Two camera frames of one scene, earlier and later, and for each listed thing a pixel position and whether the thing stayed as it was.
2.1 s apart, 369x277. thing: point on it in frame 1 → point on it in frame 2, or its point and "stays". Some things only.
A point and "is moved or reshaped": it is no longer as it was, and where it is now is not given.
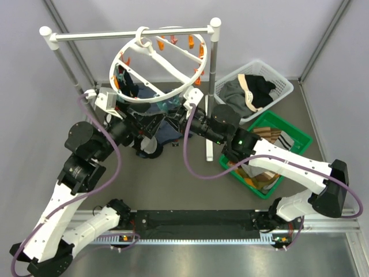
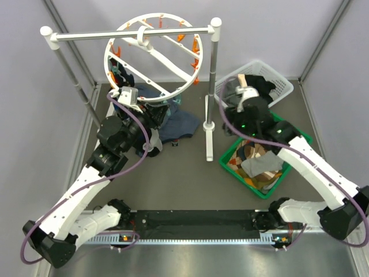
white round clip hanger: [160, 63] is moved or reshaped
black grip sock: [142, 153] stays
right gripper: [180, 116] → [232, 115]
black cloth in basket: [260, 88] stays
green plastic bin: [269, 119] stays
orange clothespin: [198, 81] stays
